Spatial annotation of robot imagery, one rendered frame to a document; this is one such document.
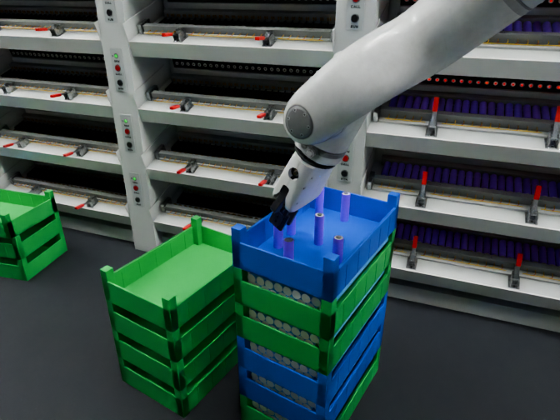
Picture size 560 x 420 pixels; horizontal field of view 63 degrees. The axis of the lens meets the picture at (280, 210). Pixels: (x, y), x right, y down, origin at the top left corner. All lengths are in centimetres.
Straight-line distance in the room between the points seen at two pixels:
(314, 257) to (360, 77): 39
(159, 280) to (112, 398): 29
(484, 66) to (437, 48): 57
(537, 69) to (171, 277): 94
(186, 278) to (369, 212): 45
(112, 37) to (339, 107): 101
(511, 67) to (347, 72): 64
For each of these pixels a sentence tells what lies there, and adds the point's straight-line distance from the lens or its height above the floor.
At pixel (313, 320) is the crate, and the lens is 79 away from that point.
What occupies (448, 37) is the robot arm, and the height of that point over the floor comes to 80.
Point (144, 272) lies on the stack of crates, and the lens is 113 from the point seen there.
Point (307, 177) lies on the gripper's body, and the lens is 73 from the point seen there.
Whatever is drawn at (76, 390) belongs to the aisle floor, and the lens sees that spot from 125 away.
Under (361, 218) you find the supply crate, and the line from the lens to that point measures 100.
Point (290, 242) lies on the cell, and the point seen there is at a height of 47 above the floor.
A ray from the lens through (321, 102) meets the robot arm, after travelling 59.
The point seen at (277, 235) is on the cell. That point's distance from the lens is 86.
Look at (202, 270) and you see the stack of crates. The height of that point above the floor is 24.
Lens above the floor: 86
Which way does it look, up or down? 26 degrees down
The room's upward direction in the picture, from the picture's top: straight up
